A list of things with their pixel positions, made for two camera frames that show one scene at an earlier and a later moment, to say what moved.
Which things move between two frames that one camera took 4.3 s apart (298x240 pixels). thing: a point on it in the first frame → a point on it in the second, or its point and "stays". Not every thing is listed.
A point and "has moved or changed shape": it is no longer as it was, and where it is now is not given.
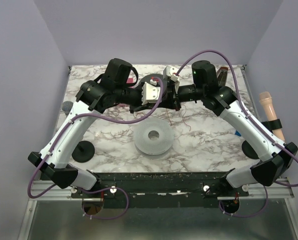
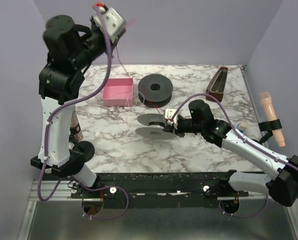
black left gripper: (138, 97) → (105, 40)
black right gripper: (175, 94) → (177, 128)
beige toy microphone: (265, 98) stays
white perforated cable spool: (147, 146) has moved or changed shape
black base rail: (164, 190) stays
